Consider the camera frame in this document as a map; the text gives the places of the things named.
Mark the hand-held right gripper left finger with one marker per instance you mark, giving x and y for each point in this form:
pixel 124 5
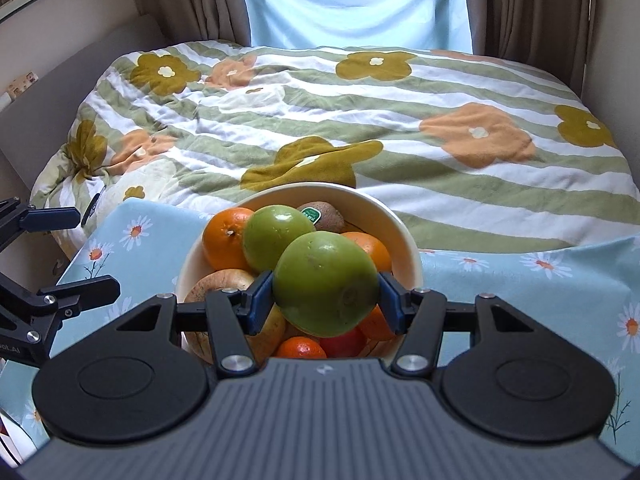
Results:
pixel 260 300

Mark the floral striped blanket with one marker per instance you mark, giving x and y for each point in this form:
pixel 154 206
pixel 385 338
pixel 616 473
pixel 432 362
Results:
pixel 400 125

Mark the small tangerine with stem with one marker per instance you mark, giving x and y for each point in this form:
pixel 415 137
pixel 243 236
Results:
pixel 300 349
pixel 375 327

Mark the yellow apple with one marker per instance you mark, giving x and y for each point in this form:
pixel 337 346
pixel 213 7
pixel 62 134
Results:
pixel 220 281

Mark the light blue sheer curtain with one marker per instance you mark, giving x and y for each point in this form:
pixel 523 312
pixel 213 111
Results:
pixel 350 0

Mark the grey bed headboard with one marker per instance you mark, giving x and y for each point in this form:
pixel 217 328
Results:
pixel 75 70

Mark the brown curtain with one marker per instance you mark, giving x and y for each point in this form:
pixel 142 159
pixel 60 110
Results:
pixel 525 10
pixel 200 0

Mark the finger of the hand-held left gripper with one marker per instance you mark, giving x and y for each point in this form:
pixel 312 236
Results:
pixel 52 219
pixel 85 287

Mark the blue daisy tablecloth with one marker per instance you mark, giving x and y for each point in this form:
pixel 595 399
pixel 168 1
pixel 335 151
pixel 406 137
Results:
pixel 500 290

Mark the small green apple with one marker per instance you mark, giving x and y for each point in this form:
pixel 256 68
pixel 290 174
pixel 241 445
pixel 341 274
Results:
pixel 272 237

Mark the large orange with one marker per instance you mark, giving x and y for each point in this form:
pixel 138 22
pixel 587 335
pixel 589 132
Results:
pixel 225 245
pixel 372 250

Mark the cream bowl with bear print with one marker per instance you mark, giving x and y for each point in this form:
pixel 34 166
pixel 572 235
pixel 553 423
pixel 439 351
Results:
pixel 410 255

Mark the brown kiwi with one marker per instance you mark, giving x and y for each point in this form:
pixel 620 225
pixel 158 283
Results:
pixel 325 217

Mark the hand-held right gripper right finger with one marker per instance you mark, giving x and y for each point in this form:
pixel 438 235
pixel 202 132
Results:
pixel 391 302

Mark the red tomato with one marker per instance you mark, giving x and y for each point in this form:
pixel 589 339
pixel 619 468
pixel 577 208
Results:
pixel 345 344

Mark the wall outlet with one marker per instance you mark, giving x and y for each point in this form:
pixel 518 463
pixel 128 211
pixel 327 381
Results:
pixel 24 83

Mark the large green apple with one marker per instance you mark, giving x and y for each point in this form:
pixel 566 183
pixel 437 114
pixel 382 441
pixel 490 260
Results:
pixel 320 285

